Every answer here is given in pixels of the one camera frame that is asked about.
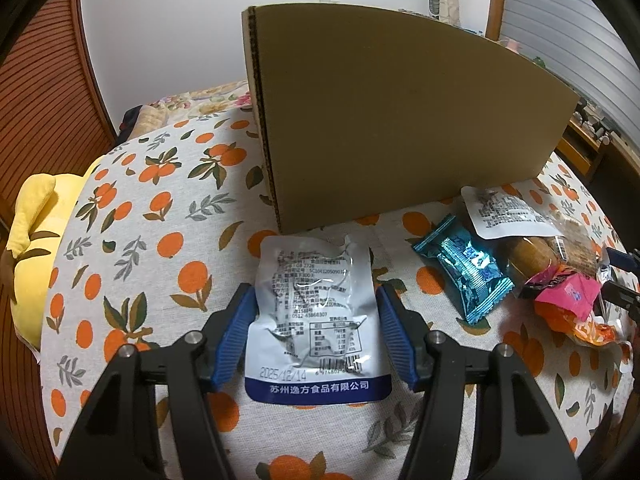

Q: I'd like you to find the orange snack packet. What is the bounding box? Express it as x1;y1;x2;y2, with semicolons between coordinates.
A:
535;300;631;351

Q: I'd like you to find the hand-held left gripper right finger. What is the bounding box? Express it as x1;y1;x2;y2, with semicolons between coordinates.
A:
375;284;583;480

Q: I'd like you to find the brown cake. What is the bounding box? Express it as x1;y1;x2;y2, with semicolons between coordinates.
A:
500;235;563;286

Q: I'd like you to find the floral quilt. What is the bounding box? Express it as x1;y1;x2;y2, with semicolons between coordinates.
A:
117;80;253;136

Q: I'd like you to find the pink snack packet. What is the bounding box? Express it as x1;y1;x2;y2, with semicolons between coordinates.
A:
520;265;601;321

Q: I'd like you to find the white foil snack pouch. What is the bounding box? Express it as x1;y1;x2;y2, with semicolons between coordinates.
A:
245;234;391;405
460;185;563;241

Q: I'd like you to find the wooden slatted wardrobe door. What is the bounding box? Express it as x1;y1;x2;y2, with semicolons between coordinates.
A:
0;0;121;480

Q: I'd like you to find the white slatted blind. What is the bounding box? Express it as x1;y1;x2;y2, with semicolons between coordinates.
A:
500;0;631;126

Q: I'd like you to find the beige wafer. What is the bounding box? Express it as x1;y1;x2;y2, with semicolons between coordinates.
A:
554;214;602;277

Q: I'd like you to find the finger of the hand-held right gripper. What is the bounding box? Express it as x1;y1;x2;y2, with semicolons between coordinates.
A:
602;282;640;318
604;247;640;270

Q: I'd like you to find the clutter of small bottles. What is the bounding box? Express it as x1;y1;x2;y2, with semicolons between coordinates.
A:
575;99;621;142

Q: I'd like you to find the brown cardboard box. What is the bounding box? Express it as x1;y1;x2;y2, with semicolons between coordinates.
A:
241;4;581;235

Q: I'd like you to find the yellow plush toy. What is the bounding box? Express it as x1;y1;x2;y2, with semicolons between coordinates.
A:
0;172;103;351

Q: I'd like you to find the teal foil snack packet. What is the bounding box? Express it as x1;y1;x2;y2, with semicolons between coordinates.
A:
411;214;516;325

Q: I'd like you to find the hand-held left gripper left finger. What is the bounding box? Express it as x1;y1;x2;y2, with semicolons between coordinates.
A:
55;282;261;480

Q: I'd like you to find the wooden cabinet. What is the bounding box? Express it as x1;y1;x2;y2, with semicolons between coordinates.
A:
555;105;631;181

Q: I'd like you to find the orange fruit print bedsheet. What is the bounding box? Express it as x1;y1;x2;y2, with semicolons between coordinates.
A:
37;110;633;480

